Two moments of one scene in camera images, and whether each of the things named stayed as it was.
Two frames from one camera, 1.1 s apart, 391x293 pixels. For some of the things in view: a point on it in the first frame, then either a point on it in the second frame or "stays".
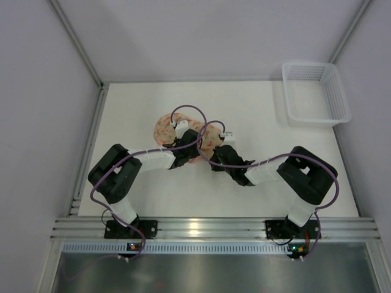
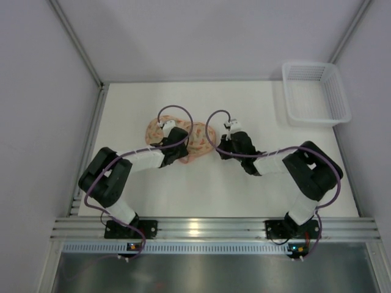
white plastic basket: x=316 y=94 stays
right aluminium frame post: x=349 y=31 stays
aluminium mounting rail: x=92 y=229 stays
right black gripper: x=222 y=151 -> x=233 y=146
